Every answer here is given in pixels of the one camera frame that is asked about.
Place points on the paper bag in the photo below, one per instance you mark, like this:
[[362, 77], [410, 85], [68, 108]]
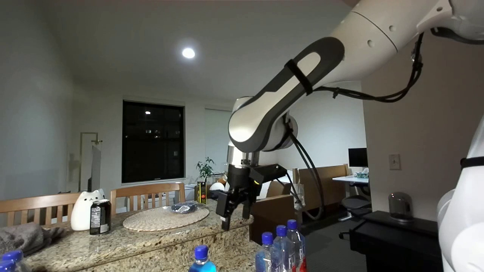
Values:
[[299, 194]]

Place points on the black and yellow tin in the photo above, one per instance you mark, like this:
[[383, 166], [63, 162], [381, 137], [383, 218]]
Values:
[[201, 192]]

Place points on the grey cloth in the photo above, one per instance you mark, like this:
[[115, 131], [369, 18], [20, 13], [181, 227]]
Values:
[[26, 238]]

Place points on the glass dome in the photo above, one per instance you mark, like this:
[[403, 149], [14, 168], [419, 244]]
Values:
[[401, 207]]

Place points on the potted plant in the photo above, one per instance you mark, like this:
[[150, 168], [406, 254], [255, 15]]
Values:
[[205, 168]]

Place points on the wall switch plate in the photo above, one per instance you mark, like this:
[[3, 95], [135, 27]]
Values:
[[394, 161]]

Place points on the black drink can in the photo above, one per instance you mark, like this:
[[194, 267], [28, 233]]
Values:
[[100, 217]]

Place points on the blue cap water bottle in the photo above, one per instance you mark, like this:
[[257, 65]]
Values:
[[17, 260], [5, 267], [282, 249], [265, 253], [201, 260], [298, 245]]

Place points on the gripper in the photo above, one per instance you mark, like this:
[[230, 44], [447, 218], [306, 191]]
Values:
[[238, 181]]

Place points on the crumpled dark plastic bag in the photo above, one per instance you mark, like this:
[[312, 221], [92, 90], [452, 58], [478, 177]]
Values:
[[184, 207]]

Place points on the ceiling light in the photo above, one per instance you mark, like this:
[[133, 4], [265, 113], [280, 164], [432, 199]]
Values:
[[188, 53]]

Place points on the wooden chair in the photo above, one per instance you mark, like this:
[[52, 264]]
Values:
[[38, 206], [147, 189]]

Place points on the white cat figurine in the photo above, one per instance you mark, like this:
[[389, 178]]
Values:
[[81, 211]]

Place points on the brown cardboard box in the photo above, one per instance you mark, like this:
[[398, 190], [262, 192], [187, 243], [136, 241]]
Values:
[[272, 215]]

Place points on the standing mirror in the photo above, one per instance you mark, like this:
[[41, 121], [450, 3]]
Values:
[[94, 162]]

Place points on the teal tissue box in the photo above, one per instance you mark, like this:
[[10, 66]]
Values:
[[362, 175]]

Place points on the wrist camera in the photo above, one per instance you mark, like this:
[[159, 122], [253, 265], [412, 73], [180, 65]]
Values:
[[270, 173]]

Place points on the monitor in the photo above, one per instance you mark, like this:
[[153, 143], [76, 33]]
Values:
[[357, 157]]

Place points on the round woven placemat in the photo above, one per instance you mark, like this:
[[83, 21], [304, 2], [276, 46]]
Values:
[[159, 219]]

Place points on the office chair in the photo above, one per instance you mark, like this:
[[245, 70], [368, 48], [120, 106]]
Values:
[[355, 206]]

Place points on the white desk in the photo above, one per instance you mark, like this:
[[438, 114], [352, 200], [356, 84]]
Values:
[[351, 180]]

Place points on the window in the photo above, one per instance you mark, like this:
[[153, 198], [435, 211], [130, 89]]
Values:
[[153, 141]]

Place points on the black cabinet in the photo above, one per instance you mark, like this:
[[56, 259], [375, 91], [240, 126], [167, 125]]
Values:
[[393, 241]]

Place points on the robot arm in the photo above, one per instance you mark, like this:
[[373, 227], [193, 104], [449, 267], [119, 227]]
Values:
[[363, 34]]

